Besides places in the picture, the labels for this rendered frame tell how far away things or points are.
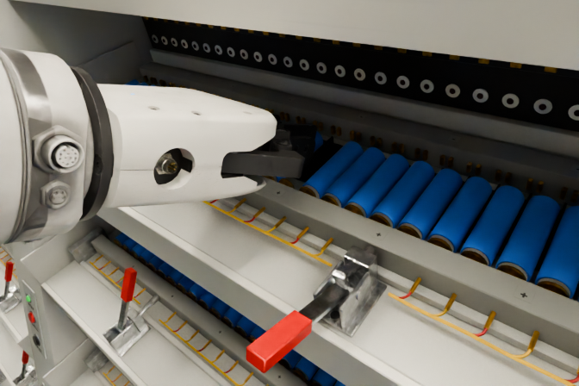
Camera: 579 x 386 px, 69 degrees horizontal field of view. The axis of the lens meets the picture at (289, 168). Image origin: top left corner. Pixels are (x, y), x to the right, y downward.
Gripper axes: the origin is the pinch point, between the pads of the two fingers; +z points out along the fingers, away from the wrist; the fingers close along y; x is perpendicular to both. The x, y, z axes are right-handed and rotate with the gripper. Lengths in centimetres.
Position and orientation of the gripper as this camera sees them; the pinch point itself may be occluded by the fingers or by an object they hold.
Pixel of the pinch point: (276, 139)
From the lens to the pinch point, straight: 32.2
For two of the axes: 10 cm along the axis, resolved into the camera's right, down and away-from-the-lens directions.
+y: -7.5, -2.9, 5.9
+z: 6.4, -0.7, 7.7
